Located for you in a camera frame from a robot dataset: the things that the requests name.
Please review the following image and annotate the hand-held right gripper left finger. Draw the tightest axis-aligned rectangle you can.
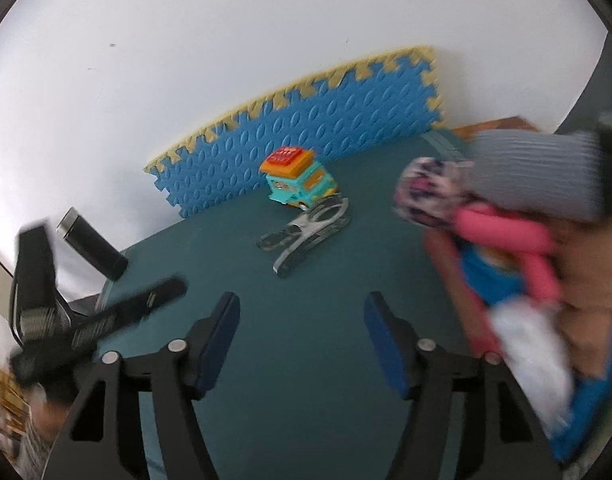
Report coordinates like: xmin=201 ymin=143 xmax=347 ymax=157
xmin=41 ymin=291 xmax=241 ymax=480

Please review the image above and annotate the grey ribbed sock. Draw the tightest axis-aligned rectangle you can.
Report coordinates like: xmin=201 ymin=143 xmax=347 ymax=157
xmin=466 ymin=130 xmax=612 ymax=223

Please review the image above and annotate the teal orange toy van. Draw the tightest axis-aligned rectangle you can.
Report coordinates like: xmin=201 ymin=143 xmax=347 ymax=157
xmin=259 ymin=146 xmax=338 ymax=209

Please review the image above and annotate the white plastic bag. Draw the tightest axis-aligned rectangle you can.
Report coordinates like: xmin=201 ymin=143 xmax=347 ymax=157
xmin=488 ymin=300 xmax=574 ymax=438

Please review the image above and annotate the black thermos flask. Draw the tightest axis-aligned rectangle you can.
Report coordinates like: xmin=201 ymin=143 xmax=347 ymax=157
xmin=56 ymin=207 xmax=129 ymax=279

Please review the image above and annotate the black mesh desk organizer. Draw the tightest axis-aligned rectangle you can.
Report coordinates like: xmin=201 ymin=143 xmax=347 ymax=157
xmin=10 ymin=225 xmax=89 ymax=348

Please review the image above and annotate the blue foam puzzle mat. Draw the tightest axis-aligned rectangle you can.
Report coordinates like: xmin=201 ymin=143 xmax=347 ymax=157
xmin=145 ymin=46 xmax=446 ymax=219

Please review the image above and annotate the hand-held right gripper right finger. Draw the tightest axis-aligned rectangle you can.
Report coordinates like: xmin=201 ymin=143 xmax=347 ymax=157
xmin=364 ymin=291 xmax=562 ymax=480

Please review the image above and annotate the pink fabric item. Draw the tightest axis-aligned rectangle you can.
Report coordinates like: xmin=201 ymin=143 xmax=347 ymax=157
xmin=453 ymin=204 xmax=562 ymax=302

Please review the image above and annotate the bright blue packet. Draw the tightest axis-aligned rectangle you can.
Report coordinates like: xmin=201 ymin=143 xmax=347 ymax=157
xmin=458 ymin=242 xmax=529 ymax=308

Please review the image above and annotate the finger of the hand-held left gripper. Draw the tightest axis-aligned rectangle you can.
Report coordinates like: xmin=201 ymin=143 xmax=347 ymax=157
xmin=68 ymin=276 xmax=188 ymax=348

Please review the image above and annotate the clear plastic clamp clip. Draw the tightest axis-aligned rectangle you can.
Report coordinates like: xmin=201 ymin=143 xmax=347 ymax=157
xmin=257 ymin=197 xmax=351 ymax=277

